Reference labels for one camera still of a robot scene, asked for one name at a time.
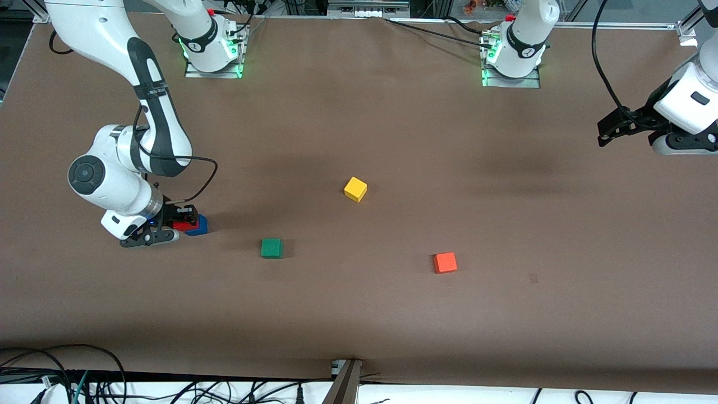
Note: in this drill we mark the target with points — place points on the yellow cube block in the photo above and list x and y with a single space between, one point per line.
355 189

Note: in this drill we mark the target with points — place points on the orange cube block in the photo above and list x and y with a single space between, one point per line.
445 263

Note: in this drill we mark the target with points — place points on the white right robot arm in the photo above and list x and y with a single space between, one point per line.
112 185

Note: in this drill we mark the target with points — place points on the grey metal post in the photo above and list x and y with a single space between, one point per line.
345 387

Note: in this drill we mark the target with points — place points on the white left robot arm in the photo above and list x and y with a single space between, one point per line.
527 33

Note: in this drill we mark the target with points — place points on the green cube block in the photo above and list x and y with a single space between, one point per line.
271 248

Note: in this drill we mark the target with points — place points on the brown table cover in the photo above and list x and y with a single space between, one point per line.
359 112

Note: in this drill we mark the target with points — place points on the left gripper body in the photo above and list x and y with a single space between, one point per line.
645 114

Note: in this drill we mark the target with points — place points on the red cube block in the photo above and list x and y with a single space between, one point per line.
182 226

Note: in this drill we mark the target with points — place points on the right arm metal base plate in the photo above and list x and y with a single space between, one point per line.
213 74

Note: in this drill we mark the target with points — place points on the blue cube block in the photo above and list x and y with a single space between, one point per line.
202 226

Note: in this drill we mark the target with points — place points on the aluminium frame profile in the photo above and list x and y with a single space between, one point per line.
685 31
40 17

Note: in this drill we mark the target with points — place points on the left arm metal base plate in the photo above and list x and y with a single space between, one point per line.
527 83

